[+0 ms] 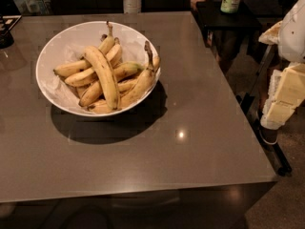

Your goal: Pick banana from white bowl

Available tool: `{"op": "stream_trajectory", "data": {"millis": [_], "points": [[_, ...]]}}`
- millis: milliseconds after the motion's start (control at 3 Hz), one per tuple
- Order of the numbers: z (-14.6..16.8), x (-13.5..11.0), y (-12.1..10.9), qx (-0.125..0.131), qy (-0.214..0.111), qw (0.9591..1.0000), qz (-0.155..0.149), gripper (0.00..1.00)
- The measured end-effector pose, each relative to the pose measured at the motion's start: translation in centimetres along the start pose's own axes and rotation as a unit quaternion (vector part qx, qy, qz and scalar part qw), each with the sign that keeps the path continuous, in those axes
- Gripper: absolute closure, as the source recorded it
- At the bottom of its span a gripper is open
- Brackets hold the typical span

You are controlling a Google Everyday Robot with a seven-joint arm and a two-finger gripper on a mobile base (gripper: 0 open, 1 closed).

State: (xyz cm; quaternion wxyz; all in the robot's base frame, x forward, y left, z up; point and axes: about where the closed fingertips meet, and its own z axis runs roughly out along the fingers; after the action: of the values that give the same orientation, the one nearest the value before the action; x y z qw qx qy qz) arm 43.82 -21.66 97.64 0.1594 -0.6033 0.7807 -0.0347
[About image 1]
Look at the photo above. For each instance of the white ceramic bowl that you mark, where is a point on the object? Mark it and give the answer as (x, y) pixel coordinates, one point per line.
(68, 45)

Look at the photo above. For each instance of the long yellow top banana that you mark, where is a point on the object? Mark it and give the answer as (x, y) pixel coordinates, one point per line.
(105, 75)

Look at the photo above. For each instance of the upper banana with long stem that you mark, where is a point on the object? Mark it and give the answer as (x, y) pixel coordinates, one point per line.
(108, 42)

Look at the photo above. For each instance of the right banana with dark stem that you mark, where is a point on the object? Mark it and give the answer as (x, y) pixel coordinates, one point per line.
(143, 83)

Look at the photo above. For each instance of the black object at left edge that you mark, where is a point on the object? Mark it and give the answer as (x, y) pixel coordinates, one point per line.
(7, 22)

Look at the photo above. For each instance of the bottom spotted banana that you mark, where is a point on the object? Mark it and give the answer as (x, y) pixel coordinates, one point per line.
(99, 107)

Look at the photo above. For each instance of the yellow banana at left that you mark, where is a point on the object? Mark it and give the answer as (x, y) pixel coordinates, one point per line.
(68, 69)

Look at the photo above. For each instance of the black side table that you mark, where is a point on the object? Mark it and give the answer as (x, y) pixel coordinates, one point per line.
(209, 17)

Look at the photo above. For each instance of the lower left short banana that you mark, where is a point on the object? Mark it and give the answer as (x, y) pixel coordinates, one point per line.
(91, 94)

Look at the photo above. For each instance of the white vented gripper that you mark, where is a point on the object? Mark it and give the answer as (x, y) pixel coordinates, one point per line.
(294, 37)

